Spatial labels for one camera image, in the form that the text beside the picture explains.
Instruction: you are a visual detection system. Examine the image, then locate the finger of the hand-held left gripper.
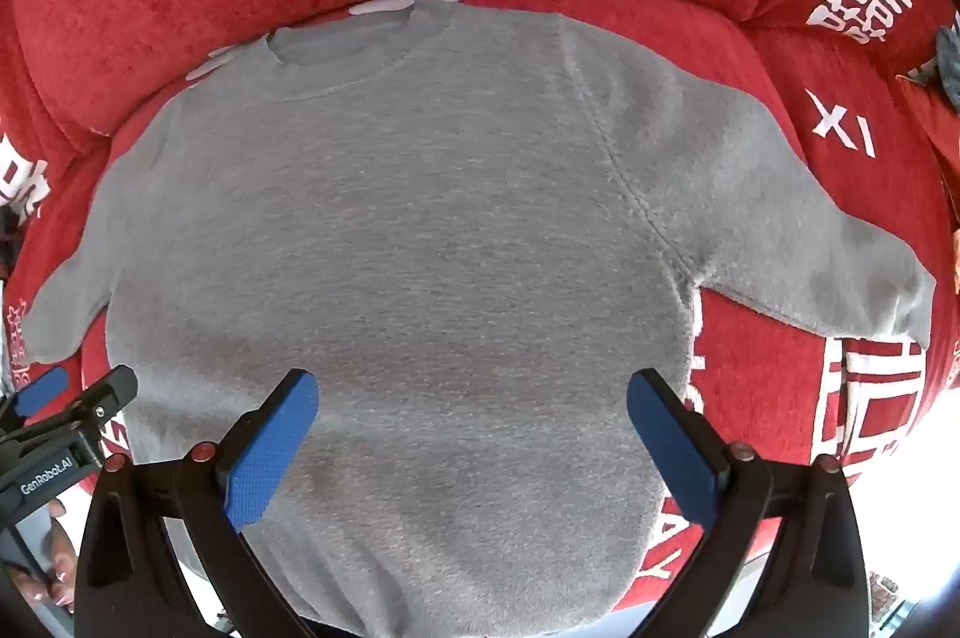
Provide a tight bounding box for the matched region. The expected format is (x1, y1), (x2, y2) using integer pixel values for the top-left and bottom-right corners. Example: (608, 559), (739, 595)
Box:
(26, 365), (140, 451)
(0, 364), (72, 430)

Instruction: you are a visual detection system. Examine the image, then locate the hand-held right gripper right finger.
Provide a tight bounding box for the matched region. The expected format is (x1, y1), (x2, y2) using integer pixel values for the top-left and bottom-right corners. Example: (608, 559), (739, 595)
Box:
(626, 368), (878, 638)

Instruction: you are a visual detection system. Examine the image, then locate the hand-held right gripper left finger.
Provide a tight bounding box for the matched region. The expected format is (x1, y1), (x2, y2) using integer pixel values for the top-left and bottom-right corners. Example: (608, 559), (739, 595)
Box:
(75, 368), (323, 638)

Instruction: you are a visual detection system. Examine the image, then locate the grey sweater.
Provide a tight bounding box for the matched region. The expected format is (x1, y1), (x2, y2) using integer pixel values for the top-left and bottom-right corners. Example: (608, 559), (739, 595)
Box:
(22, 0), (938, 638)

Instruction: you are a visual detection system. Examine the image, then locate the person's left hand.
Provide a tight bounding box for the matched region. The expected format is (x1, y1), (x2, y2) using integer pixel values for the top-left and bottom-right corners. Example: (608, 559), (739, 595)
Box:
(13, 507), (80, 615)

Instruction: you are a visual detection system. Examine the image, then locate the grey cloth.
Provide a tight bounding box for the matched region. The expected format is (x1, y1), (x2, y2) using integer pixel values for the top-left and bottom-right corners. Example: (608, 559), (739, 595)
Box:
(934, 11), (960, 110)

